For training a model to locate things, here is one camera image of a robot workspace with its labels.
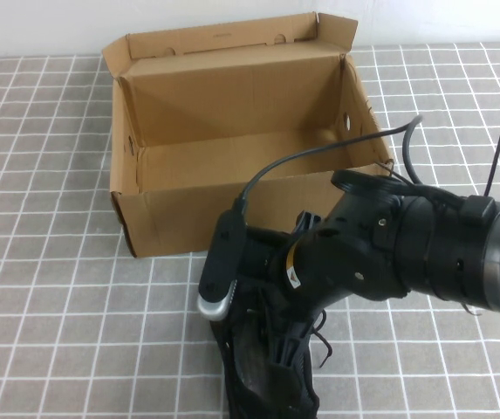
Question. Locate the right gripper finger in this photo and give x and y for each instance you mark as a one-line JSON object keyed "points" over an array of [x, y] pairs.
{"points": [[307, 223], [291, 345]]}

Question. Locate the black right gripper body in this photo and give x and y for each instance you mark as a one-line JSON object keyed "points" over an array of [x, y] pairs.
{"points": [[341, 253]]}

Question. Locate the black knit sneaker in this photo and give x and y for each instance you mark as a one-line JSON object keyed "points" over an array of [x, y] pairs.
{"points": [[308, 393]]}

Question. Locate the brown cardboard shoe box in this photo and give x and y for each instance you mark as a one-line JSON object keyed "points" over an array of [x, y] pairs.
{"points": [[180, 209]]}

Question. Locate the grey white-checked tablecloth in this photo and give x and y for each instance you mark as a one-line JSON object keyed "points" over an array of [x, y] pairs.
{"points": [[57, 305]]}

